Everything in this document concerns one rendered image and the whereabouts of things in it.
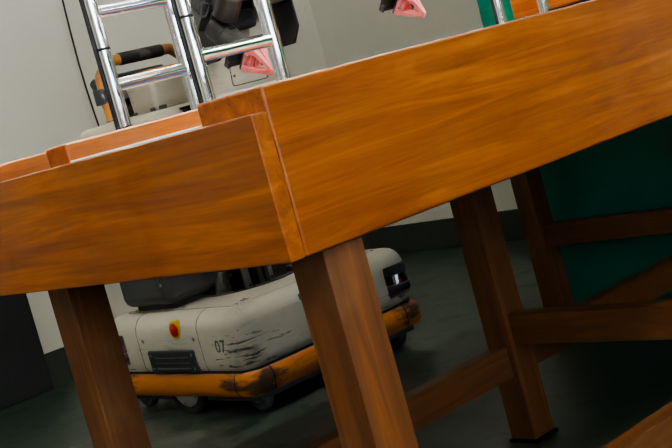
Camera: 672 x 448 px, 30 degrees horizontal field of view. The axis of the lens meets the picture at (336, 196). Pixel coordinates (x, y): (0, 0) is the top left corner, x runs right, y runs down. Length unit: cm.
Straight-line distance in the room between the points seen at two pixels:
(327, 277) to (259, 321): 182
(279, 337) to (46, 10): 191
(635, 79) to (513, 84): 25
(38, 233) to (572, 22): 76
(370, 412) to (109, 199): 42
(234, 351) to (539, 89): 171
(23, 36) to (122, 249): 310
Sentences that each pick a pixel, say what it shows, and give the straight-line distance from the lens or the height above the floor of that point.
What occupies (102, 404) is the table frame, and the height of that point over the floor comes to 40.
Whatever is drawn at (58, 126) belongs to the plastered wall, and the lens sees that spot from 461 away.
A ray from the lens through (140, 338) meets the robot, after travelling 351.
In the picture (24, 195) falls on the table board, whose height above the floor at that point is 71.
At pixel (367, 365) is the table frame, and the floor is 44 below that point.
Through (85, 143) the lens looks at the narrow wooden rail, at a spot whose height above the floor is 76.
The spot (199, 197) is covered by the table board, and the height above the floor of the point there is 67.
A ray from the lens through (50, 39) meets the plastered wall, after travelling 466.
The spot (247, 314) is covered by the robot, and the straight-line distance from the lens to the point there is 315.
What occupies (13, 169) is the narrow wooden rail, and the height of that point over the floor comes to 75.
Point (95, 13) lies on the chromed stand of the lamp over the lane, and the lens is 206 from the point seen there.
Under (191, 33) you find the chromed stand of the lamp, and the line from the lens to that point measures 186.
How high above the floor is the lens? 74
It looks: 5 degrees down
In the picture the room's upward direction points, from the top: 15 degrees counter-clockwise
